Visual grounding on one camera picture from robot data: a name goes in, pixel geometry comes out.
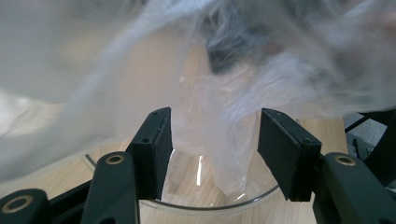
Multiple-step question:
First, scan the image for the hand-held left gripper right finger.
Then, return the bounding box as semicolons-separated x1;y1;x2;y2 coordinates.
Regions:
257;107;323;203

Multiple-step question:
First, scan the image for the clear plastic bag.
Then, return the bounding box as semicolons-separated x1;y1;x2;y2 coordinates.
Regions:
0;0;396;199

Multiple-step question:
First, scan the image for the black metal stand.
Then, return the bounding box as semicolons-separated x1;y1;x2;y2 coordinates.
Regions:
344;108;396;188

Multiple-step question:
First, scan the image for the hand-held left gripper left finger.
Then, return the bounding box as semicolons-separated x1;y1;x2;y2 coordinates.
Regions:
129;106;174;201

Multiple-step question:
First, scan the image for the clear glass bowl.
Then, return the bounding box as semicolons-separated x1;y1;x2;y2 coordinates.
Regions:
83;146;280;217

